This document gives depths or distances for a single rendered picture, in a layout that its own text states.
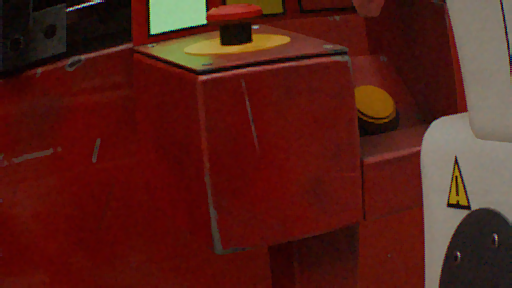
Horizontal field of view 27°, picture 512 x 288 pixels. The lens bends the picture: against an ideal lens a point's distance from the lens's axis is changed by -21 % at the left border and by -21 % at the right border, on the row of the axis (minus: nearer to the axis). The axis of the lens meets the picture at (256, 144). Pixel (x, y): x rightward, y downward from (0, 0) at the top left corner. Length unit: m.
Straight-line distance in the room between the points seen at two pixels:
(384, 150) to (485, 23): 0.44
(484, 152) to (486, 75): 0.03
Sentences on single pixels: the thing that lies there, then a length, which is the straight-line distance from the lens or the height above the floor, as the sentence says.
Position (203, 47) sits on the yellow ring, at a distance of 0.87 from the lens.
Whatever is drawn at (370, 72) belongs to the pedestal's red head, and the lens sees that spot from 0.95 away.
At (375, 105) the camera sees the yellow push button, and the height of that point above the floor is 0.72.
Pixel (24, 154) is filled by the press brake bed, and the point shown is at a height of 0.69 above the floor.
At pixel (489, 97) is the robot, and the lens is 0.44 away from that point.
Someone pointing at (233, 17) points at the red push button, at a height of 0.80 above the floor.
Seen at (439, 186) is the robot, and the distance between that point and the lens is 0.50.
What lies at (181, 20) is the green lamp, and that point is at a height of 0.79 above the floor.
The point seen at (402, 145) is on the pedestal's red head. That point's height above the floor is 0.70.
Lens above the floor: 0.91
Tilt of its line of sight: 13 degrees down
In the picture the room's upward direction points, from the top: 6 degrees counter-clockwise
